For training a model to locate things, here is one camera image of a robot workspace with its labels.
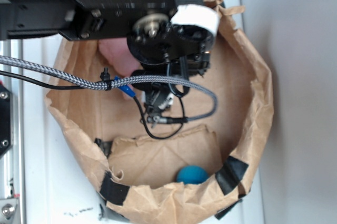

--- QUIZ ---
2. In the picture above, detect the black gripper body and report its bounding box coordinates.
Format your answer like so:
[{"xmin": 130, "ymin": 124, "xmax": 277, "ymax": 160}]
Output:
[{"xmin": 127, "ymin": 14, "xmax": 214, "ymax": 125}]

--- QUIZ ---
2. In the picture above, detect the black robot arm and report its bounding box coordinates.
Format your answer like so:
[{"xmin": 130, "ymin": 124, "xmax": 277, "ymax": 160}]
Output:
[{"xmin": 1, "ymin": 0, "xmax": 219, "ymax": 124}]

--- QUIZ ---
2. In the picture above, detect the blue ball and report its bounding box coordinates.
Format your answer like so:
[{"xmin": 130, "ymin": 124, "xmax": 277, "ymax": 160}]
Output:
[{"xmin": 176, "ymin": 166, "xmax": 209, "ymax": 185}]

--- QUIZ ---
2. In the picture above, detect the pink plush bunny toy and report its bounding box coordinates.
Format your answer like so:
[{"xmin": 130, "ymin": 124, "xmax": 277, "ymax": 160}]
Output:
[{"xmin": 98, "ymin": 38, "xmax": 140, "ymax": 77}]

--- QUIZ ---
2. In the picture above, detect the brown paper bag bin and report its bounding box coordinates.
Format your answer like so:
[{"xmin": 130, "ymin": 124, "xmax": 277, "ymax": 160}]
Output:
[{"xmin": 45, "ymin": 0, "xmax": 274, "ymax": 223}]

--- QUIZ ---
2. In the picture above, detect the grey braided cable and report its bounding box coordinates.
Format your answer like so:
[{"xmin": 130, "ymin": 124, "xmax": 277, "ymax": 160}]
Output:
[{"xmin": 0, "ymin": 55, "xmax": 219, "ymax": 125}]

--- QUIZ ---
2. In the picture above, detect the thin black cable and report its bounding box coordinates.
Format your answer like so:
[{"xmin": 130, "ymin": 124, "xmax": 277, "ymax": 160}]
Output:
[{"xmin": 0, "ymin": 58, "xmax": 191, "ymax": 140}]

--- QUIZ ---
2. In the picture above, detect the black metal bracket left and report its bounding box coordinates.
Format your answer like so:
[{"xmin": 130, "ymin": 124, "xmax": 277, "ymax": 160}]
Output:
[{"xmin": 0, "ymin": 81, "xmax": 13, "ymax": 158}]

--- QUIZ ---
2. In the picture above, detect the silver aluminium frame rail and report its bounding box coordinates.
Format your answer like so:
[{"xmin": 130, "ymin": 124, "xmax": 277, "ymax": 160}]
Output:
[{"xmin": 0, "ymin": 38, "xmax": 28, "ymax": 224}]

